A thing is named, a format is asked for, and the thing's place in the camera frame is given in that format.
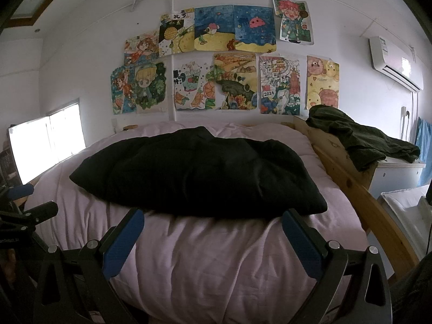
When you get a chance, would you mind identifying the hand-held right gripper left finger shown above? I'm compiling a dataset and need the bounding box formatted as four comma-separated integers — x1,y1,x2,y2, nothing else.
33,208,146,324

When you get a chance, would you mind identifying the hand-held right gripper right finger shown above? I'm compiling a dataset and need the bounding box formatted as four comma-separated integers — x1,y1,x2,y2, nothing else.
282,208,394,324

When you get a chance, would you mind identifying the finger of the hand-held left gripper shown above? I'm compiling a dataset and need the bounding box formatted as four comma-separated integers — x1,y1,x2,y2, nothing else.
0,201,59,232
0,183,35,206

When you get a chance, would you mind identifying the black garment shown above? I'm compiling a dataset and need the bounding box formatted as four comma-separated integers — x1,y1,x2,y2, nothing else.
69,126,329,218

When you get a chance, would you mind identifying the bright window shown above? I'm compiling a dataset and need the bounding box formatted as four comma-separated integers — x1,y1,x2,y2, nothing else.
8,103,86,185

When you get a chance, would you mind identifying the white pillow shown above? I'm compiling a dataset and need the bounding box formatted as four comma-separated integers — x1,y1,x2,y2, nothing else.
378,185,432,261

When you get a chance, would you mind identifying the white chest of drawers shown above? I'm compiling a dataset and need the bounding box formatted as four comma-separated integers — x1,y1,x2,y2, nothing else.
369,157,427,200

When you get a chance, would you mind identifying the dark green garment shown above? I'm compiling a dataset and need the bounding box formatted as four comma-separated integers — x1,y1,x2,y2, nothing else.
305,105,421,172

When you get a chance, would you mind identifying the person's dark clothing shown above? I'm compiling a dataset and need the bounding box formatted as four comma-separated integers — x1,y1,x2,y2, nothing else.
388,252,432,324

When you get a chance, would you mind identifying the blue towel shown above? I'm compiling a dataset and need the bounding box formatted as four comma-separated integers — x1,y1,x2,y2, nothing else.
414,116,432,187

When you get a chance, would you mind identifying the white air conditioner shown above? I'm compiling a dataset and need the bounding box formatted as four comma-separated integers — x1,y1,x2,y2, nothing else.
369,36,424,92

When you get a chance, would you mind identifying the wooden bed frame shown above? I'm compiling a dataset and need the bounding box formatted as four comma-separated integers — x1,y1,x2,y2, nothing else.
123,115,421,281

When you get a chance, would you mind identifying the blue swimmer wall poster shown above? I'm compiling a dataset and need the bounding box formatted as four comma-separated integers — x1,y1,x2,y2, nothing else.
110,65,137,114

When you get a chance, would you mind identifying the blond figure wall poster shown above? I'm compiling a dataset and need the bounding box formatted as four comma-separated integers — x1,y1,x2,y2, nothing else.
134,61,168,114

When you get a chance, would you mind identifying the city drawing wall poster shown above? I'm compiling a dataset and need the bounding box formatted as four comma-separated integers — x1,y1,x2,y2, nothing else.
259,54,302,115

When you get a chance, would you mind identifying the yellow bear wall poster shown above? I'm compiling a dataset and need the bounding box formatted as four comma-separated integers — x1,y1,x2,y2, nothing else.
306,55,340,110

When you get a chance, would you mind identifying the white air conditioner hose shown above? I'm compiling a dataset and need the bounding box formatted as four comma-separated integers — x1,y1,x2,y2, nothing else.
410,90,420,143

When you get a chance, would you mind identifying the sunflower landscape wall poster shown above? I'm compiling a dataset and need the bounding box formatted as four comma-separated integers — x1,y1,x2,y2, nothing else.
214,53,259,110

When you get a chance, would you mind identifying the turtle drawing wall poster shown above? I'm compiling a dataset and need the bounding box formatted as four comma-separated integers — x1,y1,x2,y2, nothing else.
173,57,217,111

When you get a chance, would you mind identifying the orange-haired figure wall poster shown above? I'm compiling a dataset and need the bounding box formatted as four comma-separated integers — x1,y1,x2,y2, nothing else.
124,31,160,65

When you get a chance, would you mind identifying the yellow moon wall poster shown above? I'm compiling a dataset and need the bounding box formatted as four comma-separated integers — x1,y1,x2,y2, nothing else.
159,13,195,58

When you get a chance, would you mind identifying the blue jellyfish wall poster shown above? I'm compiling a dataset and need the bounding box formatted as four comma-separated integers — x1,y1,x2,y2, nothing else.
234,5,278,52

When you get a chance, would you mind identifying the red-haired figure wall poster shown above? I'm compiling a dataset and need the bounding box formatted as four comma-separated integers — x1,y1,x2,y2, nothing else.
273,0,315,45

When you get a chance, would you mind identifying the blue fish wall poster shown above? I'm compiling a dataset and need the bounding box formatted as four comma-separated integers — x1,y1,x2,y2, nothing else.
194,6,235,52

